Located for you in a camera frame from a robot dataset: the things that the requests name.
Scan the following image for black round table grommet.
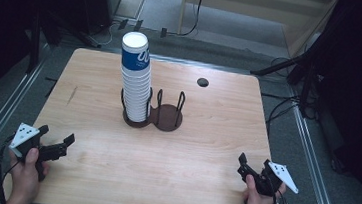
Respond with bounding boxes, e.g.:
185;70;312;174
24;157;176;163
196;76;210;89

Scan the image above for black metal stand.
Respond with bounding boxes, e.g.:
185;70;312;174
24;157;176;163
246;28;329;120

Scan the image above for light wooden frame furniture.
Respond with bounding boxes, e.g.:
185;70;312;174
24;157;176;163
175;0;339;62

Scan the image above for white floor cable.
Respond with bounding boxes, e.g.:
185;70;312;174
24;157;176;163
98;18;124;49

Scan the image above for black cabinet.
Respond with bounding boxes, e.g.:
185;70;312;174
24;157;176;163
73;0;124;39

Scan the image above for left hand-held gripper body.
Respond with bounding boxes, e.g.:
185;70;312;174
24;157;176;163
6;121;55;183

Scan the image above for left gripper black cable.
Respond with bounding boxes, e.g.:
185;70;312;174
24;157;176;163
0;133;25;204

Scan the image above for black hanging cable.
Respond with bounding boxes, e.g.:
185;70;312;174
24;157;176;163
174;0;206;40

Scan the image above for black upright stand post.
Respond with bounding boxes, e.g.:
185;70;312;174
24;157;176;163
25;8;45;75

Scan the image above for stack of white paper cups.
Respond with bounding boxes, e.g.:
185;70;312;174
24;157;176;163
115;63;155;124

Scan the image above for person's left hand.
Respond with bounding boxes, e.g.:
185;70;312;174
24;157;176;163
4;145;52;202

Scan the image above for black floor cables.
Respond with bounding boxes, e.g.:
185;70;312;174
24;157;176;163
258;54;312;129

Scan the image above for dark brown cup holder rack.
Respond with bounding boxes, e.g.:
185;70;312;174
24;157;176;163
117;84;187;134

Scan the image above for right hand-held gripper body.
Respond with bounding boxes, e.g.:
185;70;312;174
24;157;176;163
249;161;301;200

